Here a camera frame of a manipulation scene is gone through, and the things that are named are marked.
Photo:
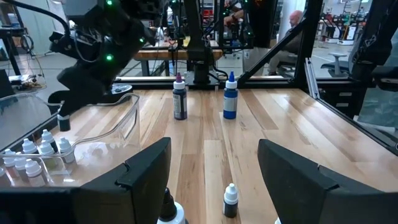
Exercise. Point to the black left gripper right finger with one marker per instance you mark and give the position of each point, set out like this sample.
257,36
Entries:
304,193

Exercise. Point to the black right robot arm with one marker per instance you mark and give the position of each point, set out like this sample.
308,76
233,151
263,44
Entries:
199,40

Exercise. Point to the wooden workbench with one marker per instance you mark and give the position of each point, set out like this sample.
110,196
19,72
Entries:
155,55

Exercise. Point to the person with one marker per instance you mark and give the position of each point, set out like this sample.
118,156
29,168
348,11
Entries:
231,19
296,19

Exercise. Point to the large purple food colouring bottle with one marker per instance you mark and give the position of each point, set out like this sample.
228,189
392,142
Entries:
180,105

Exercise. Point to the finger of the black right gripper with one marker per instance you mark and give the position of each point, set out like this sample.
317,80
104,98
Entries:
66,109

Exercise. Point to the pale fabric screen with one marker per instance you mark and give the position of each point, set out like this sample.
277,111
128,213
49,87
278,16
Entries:
37,31

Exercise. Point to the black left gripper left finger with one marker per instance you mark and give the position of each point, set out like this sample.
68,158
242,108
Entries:
140,193

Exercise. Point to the large blue food colouring bottle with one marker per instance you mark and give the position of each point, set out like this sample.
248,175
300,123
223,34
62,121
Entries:
230,105

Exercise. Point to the dark drawer cabinet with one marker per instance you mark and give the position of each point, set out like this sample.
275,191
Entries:
342,99

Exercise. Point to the black side table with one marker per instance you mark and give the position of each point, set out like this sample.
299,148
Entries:
12,31

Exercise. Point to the clear plastic bin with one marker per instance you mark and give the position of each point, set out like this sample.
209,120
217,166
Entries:
130,118

